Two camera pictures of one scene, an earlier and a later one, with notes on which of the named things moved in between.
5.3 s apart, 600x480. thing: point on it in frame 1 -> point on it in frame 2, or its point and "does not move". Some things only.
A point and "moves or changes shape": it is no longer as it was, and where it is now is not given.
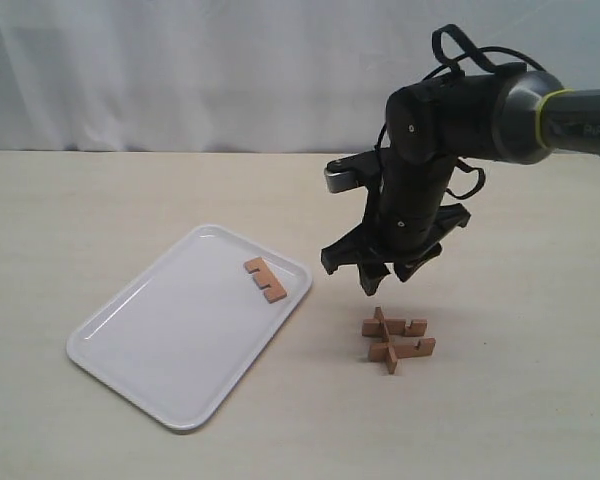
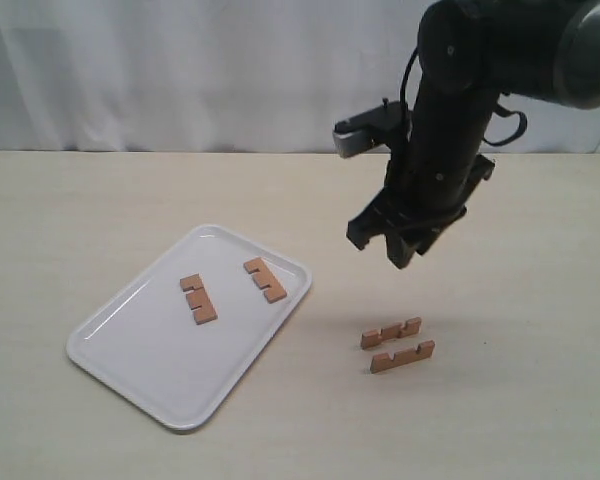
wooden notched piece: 380,351 moves or changes shape
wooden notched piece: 391,356 -> 198,299
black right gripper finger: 406,268 -> 432,234
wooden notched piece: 395,327 moves or changes shape
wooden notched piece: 265,277 does not move
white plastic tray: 181,336 does not move
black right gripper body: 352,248 -> 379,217
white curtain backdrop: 248,75 does not move
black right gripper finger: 371,274 -> 398,249
